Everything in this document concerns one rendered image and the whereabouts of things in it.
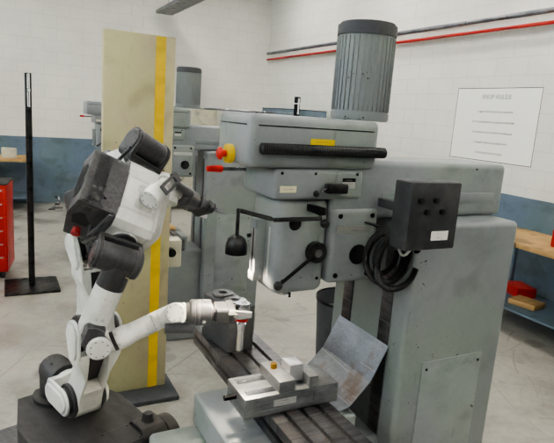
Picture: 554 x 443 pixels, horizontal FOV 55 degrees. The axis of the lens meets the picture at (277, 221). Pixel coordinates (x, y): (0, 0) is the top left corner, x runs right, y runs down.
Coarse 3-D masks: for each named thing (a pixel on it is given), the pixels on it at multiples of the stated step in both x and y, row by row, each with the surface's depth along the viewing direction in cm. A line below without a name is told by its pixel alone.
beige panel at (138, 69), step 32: (128, 32) 308; (128, 64) 311; (160, 64) 319; (128, 96) 315; (160, 96) 323; (128, 128) 319; (160, 128) 327; (160, 256) 344; (128, 288) 339; (160, 288) 349; (128, 320) 344; (128, 352) 348; (160, 352) 358; (128, 384) 353; (160, 384) 363
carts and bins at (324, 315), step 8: (328, 288) 406; (320, 296) 400; (328, 296) 407; (320, 304) 378; (328, 304) 370; (320, 312) 379; (328, 312) 372; (320, 320) 380; (328, 320) 373; (320, 328) 381; (328, 328) 375; (320, 336) 382; (328, 336) 376; (320, 344) 383
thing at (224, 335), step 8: (208, 296) 224; (216, 296) 223; (224, 296) 222; (232, 296) 222; (248, 320) 217; (208, 328) 226; (216, 328) 220; (224, 328) 215; (232, 328) 213; (248, 328) 218; (208, 336) 226; (216, 336) 221; (224, 336) 215; (232, 336) 214; (248, 336) 219; (216, 344) 221; (224, 344) 216; (232, 344) 215; (248, 344) 220
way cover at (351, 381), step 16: (336, 336) 217; (352, 336) 210; (368, 336) 203; (320, 352) 219; (336, 352) 213; (352, 352) 206; (368, 352) 199; (384, 352) 193; (336, 368) 207; (352, 368) 203; (368, 368) 196; (352, 384) 197; (336, 400) 195; (352, 400) 192
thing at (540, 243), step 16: (0, 160) 860; (16, 160) 871; (16, 192) 933; (528, 240) 513; (544, 240) 518; (512, 256) 580; (544, 256) 470; (512, 272) 582; (512, 288) 552; (528, 288) 545; (512, 304) 524; (528, 304) 511; (544, 304) 519; (544, 320) 486
